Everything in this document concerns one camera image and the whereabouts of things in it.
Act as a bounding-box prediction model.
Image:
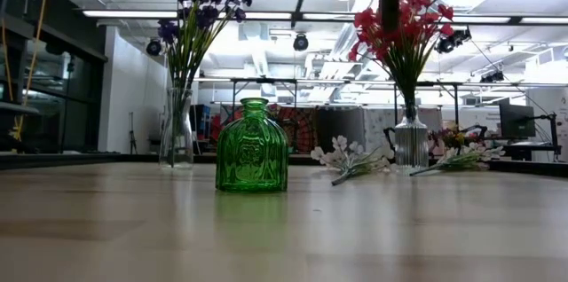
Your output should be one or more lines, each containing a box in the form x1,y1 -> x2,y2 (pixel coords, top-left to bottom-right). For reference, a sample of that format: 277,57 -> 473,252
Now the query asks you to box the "red artificial flower bunch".
390,0 -> 456,141
347,4 -> 421,141

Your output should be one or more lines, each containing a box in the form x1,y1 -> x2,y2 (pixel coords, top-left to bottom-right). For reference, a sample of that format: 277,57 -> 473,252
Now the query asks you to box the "white artificial flower bunch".
310,134 -> 397,187
408,141 -> 507,177

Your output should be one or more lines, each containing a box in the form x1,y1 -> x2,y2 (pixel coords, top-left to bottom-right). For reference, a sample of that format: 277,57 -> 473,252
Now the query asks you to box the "purple artificial flower bunch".
157,0 -> 232,168
177,0 -> 256,168

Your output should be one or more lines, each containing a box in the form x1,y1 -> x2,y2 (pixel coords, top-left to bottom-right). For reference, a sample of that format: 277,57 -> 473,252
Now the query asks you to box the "clear ribbed glass vase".
393,104 -> 430,173

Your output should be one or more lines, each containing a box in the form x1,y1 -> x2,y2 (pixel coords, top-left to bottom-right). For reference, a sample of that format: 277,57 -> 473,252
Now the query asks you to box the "green glass vase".
215,98 -> 290,193

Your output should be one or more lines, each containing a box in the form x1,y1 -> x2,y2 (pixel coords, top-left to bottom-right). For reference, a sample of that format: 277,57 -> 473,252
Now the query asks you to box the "black ceiling spotlight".
145,37 -> 163,58
292,32 -> 311,52
434,28 -> 472,55

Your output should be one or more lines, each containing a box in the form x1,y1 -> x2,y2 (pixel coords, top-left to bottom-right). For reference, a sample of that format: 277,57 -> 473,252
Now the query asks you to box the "orange patterned cloth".
270,105 -> 319,154

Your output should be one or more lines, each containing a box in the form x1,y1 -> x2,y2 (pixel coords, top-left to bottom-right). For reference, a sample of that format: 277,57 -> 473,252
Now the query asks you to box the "black background computer monitor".
499,104 -> 537,140

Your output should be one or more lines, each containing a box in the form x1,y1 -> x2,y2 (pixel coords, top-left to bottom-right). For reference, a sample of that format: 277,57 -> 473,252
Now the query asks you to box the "long ceiling light bar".
82,9 -> 568,26

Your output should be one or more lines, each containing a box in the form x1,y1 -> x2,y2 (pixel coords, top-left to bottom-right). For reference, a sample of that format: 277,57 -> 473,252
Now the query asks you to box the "clear smooth glass carafe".
158,87 -> 195,170

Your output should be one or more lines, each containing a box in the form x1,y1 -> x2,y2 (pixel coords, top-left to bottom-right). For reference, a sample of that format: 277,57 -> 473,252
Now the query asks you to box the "black tripod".
127,112 -> 139,155

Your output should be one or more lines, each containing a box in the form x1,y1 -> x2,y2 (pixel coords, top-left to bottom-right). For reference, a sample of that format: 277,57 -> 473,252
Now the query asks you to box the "yellow cord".
0,0 -> 50,142

